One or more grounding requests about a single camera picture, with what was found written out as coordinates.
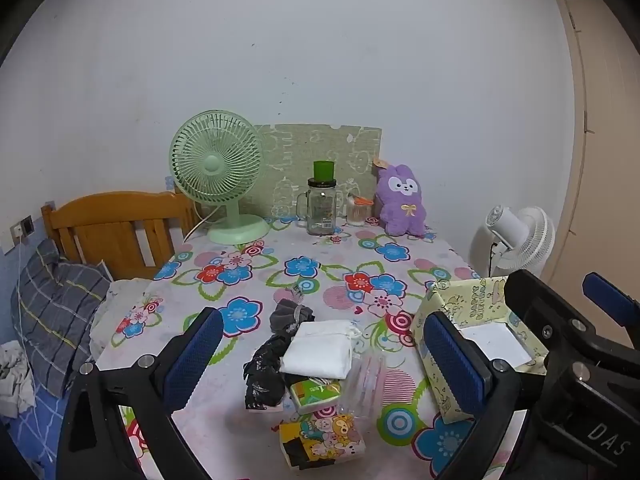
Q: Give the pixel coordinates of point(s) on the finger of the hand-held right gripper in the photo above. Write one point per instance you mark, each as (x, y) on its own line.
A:
(610, 297)
(540, 305)

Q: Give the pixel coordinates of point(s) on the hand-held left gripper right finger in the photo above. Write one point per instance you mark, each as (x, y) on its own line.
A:
(455, 365)

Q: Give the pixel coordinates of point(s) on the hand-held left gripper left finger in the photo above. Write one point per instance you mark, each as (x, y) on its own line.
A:
(192, 360)

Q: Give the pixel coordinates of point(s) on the yellow patterned storage box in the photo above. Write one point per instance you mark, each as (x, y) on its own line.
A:
(480, 292)

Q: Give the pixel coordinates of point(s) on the black plastic bag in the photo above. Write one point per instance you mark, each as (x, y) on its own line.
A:
(262, 375)

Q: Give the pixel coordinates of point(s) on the pink wet wipes packet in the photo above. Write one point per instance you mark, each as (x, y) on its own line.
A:
(365, 385)

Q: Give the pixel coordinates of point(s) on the grey socks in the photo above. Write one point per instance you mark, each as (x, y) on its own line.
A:
(290, 315)

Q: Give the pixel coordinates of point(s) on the green tissue packet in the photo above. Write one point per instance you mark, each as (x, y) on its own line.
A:
(312, 392)

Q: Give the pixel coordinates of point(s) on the yellow cartoon tissue packet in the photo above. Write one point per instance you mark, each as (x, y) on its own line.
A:
(320, 435)

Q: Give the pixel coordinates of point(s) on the white standing fan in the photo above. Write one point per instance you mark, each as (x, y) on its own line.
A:
(530, 240)

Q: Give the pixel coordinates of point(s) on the white bedding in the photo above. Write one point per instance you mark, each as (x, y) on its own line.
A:
(120, 295)

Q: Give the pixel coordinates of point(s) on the beige door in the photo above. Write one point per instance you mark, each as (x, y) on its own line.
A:
(600, 160)

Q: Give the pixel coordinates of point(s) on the grey plaid pillow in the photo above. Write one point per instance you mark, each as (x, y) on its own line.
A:
(55, 300)

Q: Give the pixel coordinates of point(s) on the floral tablecloth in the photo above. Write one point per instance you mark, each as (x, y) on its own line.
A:
(325, 260)

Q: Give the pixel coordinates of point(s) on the wooden bed headboard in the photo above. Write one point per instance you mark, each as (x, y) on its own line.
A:
(115, 210)

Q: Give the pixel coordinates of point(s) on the purple plush toy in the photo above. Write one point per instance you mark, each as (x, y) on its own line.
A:
(400, 205)

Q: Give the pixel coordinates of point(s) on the blue grid bedsheet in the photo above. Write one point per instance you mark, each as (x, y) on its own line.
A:
(35, 435)

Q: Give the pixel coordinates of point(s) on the cotton swab jar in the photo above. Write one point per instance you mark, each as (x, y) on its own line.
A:
(357, 215)

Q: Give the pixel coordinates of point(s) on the white crumpled cloth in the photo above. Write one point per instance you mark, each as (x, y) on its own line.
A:
(12, 380)

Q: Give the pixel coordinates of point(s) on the green desk fan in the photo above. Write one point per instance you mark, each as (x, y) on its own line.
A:
(215, 165)

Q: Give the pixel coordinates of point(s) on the glass jar mug green lid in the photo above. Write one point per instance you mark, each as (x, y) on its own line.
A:
(320, 210)

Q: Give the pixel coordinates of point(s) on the brown plush toy tag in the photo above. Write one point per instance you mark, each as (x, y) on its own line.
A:
(382, 163)

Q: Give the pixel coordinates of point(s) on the green patterned board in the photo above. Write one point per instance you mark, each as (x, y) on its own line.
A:
(300, 150)

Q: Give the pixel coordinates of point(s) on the blue wall sticker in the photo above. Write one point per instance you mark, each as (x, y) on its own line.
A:
(169, 182)

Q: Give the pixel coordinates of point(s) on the wall socket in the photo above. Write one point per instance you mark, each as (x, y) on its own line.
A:
(22, 227)

